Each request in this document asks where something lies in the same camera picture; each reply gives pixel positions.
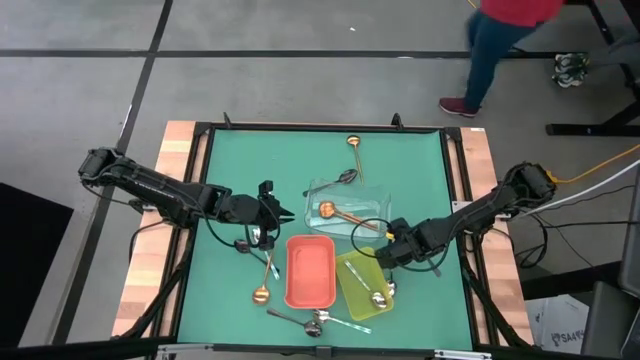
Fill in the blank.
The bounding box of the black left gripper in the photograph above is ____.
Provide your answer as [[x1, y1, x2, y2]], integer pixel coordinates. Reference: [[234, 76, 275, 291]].
[[249, 179, 296, 251]]

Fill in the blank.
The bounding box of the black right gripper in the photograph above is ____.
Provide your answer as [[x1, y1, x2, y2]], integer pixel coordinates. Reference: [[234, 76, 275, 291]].
[[375, 218, 450, 271]]

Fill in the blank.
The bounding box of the orange plastic bin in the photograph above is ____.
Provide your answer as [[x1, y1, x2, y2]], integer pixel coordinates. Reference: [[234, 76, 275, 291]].
[[283, 233, 338, 310]]

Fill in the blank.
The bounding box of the clear plastic bin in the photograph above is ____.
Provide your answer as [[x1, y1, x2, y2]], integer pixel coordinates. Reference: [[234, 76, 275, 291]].
[[304, 178, 393, 240]]

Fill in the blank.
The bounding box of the yellow-green plastic bin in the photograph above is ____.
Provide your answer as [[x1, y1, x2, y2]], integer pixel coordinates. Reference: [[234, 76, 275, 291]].
[[334, 245, 396, 322]]

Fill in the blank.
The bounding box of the green table mat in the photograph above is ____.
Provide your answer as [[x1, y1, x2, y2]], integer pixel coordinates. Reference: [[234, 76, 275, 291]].
[[177, 127, 475, 351]]

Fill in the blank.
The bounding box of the white printed cardboard box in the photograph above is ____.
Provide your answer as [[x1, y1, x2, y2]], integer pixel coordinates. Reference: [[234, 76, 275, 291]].
[[524, 293, 591, 355]]

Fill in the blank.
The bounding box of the grey chair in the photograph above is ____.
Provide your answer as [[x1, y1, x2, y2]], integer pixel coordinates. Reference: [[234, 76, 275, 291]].
[[579, 279, 640, 360]]

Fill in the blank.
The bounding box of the person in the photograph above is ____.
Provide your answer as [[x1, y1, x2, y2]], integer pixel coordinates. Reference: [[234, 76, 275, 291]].
[[438, 0, 566, 120]]

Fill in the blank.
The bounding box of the dark grey panel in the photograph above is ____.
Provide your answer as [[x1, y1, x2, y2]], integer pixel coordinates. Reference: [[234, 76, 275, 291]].
[[618, 167, 640, 300]]

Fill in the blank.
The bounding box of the person's shoe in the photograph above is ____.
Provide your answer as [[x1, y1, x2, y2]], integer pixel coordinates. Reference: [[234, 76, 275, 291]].
[[552, 52, 591, 90]]

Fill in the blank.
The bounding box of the black floor mat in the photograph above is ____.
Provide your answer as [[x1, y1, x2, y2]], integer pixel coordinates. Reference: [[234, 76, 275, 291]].
[[0, 181, 75, 349]]

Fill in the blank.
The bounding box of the person's leg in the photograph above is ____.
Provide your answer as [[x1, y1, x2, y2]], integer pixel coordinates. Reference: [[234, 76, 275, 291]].
[[587, 34, 640, 69]]

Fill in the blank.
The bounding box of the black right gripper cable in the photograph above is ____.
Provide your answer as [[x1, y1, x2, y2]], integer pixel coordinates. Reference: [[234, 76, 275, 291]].
[[350, 217, 399, 260]]

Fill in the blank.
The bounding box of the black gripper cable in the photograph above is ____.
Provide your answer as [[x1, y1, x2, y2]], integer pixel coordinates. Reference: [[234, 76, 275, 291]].
[[202, 214, 261, 250], [350, 217, 399, 260]]

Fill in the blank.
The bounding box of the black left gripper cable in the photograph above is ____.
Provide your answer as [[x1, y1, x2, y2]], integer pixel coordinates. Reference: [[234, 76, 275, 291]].
[[202, 214, 261, 250]]

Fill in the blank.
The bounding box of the black metal table frame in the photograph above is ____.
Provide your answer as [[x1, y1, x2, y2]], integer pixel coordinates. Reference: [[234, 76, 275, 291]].
[[112, 118, 536, 360]]

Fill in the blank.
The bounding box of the silver metal bracket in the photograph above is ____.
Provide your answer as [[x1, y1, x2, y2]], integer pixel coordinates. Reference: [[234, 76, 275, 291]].
[[432, 349, 494, 360], [157, 342, 217, 352]]

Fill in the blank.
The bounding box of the black floor cable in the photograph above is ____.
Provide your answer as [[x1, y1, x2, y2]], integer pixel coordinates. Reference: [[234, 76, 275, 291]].
[[529, 219, 640, 230], [539, 184, 636, 216]]

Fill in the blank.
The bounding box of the white floor cable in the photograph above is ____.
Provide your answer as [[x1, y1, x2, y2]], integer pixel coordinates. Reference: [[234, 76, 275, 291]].
[[519, 158, 640, 217]]

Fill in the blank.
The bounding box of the black desk frame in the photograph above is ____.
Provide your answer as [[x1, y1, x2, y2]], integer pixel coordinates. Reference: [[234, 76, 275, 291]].
[[544, 0, 640, 137]]

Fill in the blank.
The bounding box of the yellow extension cord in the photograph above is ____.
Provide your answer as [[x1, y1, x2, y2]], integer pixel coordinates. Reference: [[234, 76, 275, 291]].
[[554, 143, 640, 184]]

